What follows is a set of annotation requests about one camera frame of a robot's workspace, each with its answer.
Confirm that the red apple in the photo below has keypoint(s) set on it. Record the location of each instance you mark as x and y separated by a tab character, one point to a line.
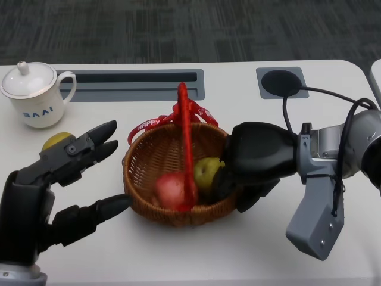
169	190

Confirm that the adjacent white table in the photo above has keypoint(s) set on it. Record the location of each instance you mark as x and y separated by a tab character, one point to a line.
376	77

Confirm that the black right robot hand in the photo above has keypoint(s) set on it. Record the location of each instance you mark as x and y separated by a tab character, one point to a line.
259	152

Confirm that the white ceramic mug blue letters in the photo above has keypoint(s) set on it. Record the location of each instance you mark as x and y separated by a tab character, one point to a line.
41	110

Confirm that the red printed ribbon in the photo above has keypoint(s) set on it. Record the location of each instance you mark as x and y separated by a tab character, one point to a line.
149	123

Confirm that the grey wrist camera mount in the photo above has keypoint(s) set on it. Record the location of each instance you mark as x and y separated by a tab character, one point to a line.
315	220

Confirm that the green pear with stem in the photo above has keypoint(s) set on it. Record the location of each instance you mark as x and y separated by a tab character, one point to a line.
56	140

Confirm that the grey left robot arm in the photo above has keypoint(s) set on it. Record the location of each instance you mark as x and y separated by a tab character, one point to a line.
18	272

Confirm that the green pear without stem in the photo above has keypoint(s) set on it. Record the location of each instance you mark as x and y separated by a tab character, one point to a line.
205	174

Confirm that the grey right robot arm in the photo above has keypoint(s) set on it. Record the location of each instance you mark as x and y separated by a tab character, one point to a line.
361	140

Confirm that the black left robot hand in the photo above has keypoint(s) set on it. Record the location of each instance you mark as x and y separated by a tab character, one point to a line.
26	202

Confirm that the white ceramic mug lid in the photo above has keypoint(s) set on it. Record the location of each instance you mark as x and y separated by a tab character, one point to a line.
28	82

